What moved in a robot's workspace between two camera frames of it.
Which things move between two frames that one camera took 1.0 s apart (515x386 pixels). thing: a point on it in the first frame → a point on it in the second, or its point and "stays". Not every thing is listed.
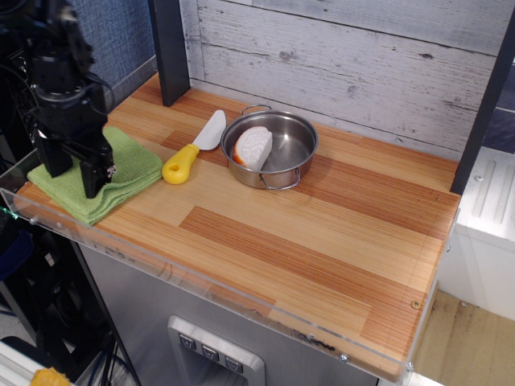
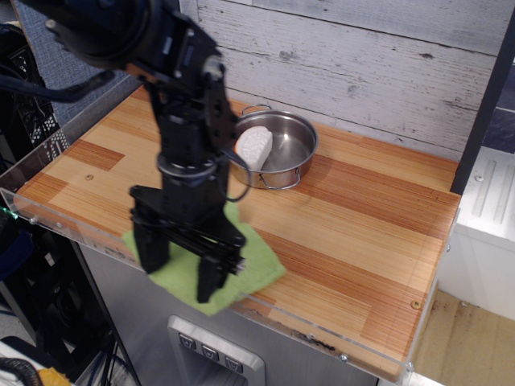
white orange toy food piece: [252, 145] stays
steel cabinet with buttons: [173, 334] stays
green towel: [133, 170] → [179, 281]
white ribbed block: [488, 201] stays
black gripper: [75, 117] → [190, 207]
